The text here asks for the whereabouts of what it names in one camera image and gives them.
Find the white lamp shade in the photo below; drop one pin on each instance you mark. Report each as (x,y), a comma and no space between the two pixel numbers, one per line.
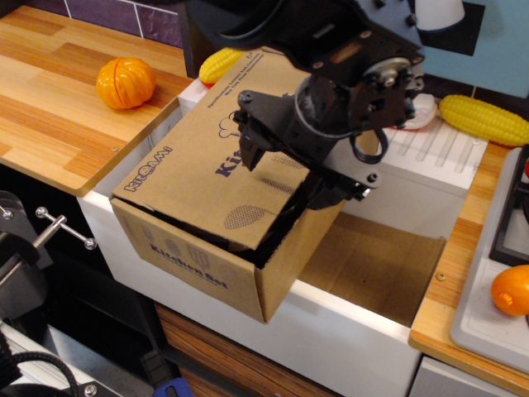
(435,15)

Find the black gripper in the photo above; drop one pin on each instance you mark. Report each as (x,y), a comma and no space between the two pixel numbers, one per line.
(282,124)

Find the yellow toy corn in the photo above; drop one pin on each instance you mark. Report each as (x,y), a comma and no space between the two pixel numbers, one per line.
(218,64)
(484,120)

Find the orange toy fruit right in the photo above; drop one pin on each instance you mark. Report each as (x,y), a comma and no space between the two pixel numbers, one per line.
(509,291)

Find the black metal clamp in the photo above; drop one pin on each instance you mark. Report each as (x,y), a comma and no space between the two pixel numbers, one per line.
(24,287)

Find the grey toy stove top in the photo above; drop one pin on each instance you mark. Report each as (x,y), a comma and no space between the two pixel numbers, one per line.
(479,325)

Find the brown cardboard kitchen set box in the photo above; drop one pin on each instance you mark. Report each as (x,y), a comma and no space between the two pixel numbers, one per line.
(192,209)

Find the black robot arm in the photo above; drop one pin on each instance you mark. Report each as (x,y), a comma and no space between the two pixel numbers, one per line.
(362,60)

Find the yellow toy corn right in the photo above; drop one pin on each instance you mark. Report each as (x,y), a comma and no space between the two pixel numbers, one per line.
(484,120)

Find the blue clamp handle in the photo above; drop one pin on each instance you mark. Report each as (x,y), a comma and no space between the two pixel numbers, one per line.
(177,387)

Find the white toy sink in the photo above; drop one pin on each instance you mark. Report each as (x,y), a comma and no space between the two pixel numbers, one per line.
(337,340)

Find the yellow toy corn left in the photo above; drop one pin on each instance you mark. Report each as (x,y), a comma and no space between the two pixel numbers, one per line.
(218,64)

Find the orange toy pumpkin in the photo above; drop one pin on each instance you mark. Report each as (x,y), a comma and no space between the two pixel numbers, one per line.
(125,83)

